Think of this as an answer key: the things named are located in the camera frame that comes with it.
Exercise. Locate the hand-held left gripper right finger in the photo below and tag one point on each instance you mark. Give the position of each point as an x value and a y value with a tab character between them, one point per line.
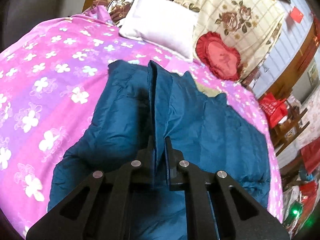
169	160

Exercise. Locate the wooden door frame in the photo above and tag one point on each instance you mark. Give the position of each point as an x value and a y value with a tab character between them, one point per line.
290	65

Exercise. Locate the red heart-shaped cushion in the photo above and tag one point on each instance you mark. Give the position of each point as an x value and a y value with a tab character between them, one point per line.
220	57

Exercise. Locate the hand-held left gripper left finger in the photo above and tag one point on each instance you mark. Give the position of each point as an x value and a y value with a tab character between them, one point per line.
149	152

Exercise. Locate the blue padded jacket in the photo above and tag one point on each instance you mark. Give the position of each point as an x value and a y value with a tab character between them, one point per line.
200	127

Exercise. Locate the brown floral pillow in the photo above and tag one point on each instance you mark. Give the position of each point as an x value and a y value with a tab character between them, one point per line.
120	7

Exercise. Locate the pink floral bed sheet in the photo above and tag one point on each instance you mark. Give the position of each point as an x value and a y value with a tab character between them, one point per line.
50	80

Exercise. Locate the wooden shelf rack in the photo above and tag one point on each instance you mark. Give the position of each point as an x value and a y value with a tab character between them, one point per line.
290	127

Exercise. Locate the white pillow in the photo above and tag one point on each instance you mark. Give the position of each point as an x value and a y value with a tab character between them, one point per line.
160	27

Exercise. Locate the cream rose-print quilt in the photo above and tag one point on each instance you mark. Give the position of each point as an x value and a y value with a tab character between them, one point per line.
235	17

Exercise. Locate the red paper wall decoration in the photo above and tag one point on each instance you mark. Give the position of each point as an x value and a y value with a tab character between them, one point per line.
296	14

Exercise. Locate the red shopping bag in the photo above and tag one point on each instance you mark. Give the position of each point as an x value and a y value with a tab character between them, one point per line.
272	107

